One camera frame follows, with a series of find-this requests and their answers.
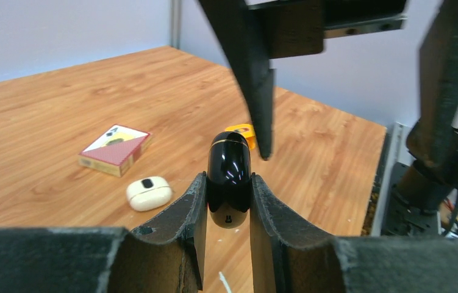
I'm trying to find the white earbud charging case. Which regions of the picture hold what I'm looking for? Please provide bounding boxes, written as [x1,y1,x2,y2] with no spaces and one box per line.
[126,176,173,212]

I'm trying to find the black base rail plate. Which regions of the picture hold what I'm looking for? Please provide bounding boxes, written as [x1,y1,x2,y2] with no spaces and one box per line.
[362,123,458,244]

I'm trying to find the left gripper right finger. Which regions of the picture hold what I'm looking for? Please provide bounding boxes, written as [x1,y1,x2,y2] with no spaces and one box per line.
[249,175,458,292]

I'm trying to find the red pink small box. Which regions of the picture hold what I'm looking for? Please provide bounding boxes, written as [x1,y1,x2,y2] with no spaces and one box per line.
[77,125,153,178]

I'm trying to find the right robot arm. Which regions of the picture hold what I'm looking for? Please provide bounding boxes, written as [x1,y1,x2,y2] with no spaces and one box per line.
[199,1,458,213]

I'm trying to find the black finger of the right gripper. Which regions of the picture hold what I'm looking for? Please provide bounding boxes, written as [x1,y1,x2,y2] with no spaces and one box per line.
[407,1,458,168]

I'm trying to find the yellow orange toy ring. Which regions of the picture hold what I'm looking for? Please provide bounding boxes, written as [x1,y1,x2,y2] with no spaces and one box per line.
[224,123,258,151]

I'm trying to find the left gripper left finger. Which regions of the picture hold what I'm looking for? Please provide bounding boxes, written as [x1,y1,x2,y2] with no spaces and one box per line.
[0,173,207,292]

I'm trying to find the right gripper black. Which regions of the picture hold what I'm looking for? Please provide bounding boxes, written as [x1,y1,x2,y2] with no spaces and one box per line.
[199,0,406,161]

